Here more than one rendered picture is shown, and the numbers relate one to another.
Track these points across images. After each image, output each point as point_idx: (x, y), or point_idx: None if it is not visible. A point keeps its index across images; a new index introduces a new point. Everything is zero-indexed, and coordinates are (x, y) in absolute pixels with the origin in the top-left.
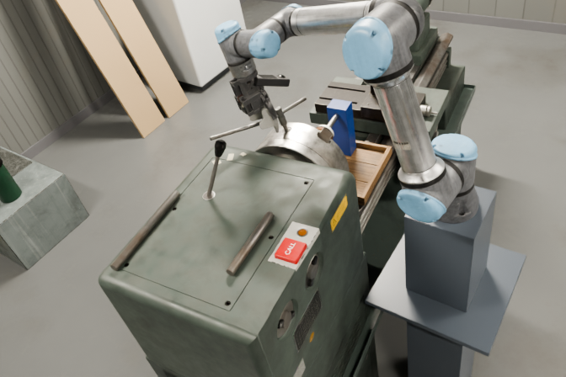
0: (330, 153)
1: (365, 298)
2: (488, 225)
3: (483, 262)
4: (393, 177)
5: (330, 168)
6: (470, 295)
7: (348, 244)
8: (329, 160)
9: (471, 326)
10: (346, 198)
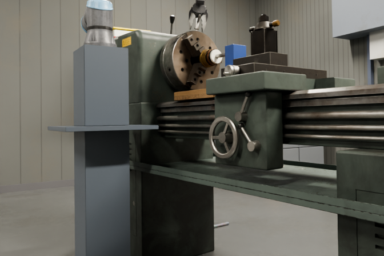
0: (172, 41)
1: (136, 142)
2: (81, 68)
3: (82, 108)
4: (262, 178)
5: (147, 31)
6: (75, 114)
7: (129, 71)
8: (168, 43)
9: (66, 126)
10: (131, 39)
